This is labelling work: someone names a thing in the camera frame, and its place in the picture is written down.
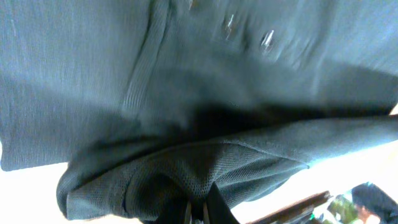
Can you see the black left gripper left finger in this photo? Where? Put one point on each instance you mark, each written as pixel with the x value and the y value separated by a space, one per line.
pixel 174 211

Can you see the black polo shirt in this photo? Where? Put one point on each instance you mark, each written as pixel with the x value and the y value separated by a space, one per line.
pixel 151 103

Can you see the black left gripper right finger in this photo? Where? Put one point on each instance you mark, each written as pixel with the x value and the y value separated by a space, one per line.
pixel 215 209

